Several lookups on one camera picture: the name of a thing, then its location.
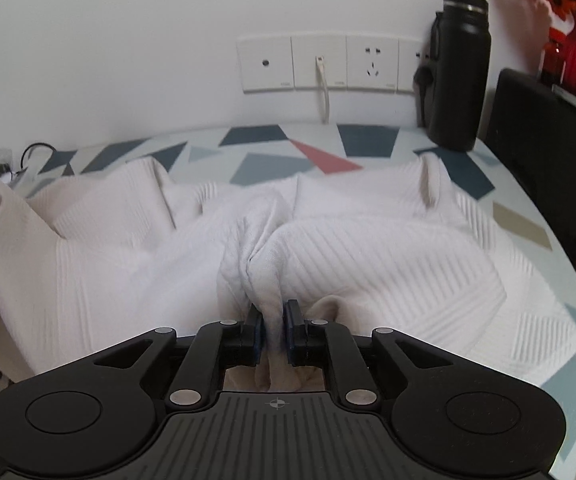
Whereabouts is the geometric patterned tablecloth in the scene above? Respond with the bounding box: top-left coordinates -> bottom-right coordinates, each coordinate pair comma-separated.
15,122 -> 576,461

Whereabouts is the clear plastic bag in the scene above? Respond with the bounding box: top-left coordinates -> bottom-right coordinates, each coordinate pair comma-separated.
0,146 -> 31,183

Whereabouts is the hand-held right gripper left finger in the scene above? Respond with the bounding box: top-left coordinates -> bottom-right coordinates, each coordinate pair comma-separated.
50,304 -> 266,411

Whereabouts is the white cable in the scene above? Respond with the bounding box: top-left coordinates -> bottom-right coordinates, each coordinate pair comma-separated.
315,56 -> 331,125

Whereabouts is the white wall socket panel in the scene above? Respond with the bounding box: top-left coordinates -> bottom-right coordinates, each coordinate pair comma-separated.
236,34 -> 431,95

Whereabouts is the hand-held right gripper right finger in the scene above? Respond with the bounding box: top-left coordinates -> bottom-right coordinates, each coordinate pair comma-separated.
283,300 -> 499,409

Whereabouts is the black water dispenser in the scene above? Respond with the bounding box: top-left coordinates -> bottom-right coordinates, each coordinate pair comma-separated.
483,67 -> 576,281

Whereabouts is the white textured sweater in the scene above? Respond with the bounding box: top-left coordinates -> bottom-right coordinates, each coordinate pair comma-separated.
0,152 -> 576,393

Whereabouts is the black cable loop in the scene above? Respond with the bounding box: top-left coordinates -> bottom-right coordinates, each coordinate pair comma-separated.
20,142 -> 57,171

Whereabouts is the black water bottle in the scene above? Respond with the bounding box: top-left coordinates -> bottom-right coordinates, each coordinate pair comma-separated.
414,0 -> 492,153

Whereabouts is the small red bottle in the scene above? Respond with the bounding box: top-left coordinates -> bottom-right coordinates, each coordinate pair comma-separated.
538,27 -> 566,88

